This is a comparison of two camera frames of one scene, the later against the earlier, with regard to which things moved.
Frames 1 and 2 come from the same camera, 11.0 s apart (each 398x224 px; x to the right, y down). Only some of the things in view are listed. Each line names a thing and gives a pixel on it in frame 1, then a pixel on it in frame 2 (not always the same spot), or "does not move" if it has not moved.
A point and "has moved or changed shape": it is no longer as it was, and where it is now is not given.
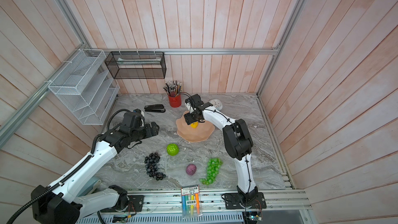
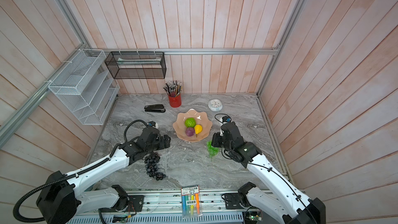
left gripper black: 149,133 to 162,145
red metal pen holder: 175,101 does not move
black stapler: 155,108 does not move
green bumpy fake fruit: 172,149 has moved or changed shape
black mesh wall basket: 137,65 does not move
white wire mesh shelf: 85,86 does not move
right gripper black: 188,118 to 216,137
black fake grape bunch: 151,167 does not move
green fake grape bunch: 213,167 to 212,150
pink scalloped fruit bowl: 201,133 does not move
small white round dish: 216,103 does not move
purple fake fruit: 190,169 to 189,131
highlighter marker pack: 191,201 does not move
